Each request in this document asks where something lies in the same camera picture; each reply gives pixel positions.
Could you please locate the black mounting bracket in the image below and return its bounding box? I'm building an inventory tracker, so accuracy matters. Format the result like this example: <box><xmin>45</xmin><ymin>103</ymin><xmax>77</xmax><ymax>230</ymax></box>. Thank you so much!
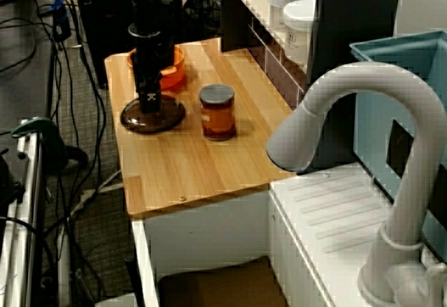
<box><xmin>0</xmin><ymin>148</ymin><xmax>26</xmax><ymax>214</ymax></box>

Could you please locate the white lidded plastic jar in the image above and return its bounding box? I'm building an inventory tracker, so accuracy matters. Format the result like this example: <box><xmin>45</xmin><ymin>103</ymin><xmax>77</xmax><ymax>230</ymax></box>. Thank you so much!
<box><xmin>282</xmin><ymin>0</ymin><xmax>319</xmax><ymax>66</ymax></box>
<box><xmin>268</xmin><ymin>0</ymin><xmax>307</xmax><ymax>29</ymax></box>

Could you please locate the grey toy faucet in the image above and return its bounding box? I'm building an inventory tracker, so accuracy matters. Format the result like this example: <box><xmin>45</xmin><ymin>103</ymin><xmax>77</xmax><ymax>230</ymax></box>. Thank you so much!
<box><xmin>265</xmin><ymin>61</ymin><xmax>447</xmax><ymax>307</ymax></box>

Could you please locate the black wire mesh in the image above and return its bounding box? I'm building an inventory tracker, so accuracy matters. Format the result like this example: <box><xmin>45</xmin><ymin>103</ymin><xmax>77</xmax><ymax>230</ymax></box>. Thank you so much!
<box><xmin>180</xmin><ymin>0</ymin><xmax>224</xmax><ymax>41</ymax></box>

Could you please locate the white toy sink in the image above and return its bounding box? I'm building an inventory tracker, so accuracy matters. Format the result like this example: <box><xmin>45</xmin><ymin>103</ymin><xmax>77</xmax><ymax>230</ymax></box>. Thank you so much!
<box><xmin>131</xmin><ymin>165</ymin><xmax>447</xmax><ymax>307</ymax></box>

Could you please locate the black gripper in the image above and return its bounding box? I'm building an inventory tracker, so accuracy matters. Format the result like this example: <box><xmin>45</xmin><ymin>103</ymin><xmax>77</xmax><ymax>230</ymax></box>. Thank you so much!
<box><xmin>133</xmin><ymin>36</ymin><xmax>176</xmax><ymax>114</ymax></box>

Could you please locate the teal plastic bin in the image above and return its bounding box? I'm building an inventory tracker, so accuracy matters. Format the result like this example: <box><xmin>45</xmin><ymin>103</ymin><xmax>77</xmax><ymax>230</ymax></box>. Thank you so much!
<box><xmin>349</xmin><ymin>30</ymin><xmax>447</xmax><ymax>262</ymax></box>

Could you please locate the silver aluminium extrusion frame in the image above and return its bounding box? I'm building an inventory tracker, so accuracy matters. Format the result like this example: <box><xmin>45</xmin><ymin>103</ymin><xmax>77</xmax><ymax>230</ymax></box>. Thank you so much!
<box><xmin>0</xmin><ymin>120</ymin><xmax>48</xmax><ymax>307</ymax></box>

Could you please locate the brown lid with yellow knob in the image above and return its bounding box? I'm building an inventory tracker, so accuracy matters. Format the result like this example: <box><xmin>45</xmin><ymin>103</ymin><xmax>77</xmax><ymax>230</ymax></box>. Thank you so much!
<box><xmin>120</xmin><ymin>93</ymin><xmax>186</xmax><ymax>134</ymax></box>

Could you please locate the narrow black shelf panel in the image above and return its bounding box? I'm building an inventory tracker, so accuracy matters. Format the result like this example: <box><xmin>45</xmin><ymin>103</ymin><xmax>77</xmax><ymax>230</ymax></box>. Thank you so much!
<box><xmin>219</xmin><ymin>0</ymin><xmax>253</xmax><ymax>53</ymax></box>

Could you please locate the orange plastic pot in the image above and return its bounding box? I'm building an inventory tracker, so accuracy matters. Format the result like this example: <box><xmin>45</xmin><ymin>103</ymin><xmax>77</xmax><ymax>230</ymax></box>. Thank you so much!
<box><xmin>127</xmin><ymin>44</ymin><xmax>186</xmax><ymax>91</ymax></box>

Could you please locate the green clamp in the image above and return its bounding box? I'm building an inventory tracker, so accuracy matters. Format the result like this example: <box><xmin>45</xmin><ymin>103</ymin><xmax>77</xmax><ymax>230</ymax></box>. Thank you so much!
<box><xmin>10</xmin><ymin>117</ymin><xmax>89</xmax><ymax>174</ymax></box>

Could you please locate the white floor cable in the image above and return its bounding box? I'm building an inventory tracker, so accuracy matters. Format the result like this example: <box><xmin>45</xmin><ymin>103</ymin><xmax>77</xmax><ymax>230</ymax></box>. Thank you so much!
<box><xmin>69</xmin><ymin>167</ymin><xmax>124</xmax><ymax>219</ymax></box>

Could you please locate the beige shelf ledge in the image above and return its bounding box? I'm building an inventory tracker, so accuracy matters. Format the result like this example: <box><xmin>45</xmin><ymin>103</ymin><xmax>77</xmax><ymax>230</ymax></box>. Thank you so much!
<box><xmin>228</xmin><ymin>0</ymin><xmax>310</xmax><ymax>69</ymax></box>

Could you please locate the plug with blue tape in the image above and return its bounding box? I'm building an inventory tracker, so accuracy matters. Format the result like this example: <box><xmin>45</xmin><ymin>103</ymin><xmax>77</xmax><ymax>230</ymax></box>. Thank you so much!
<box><xmin>51</xmin><ymin>0</ymin><xmax>73</xmax><ymax>43</ymax></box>

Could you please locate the black computer tower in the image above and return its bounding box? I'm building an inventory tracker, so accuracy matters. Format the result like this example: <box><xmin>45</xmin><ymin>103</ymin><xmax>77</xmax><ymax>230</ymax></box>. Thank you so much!
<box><xmin>75</xmin><ymin>0</ymin><xmax>138</xmax><ymax>89</ymax></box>

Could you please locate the wide black shelf panel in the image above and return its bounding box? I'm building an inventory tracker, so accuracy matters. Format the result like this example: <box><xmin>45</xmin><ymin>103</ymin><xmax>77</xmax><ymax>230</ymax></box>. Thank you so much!
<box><xmin>307</xmin><ymin>0</ymin><xmax>403</xmax><ymax>176</ymax></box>

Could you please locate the orange beans can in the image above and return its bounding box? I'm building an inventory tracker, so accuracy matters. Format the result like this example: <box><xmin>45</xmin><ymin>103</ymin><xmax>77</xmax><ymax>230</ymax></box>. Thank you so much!
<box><xmin>198</xmin><ymin>83</ymin><xmax>237</xmax><ymax>142</ymax></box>

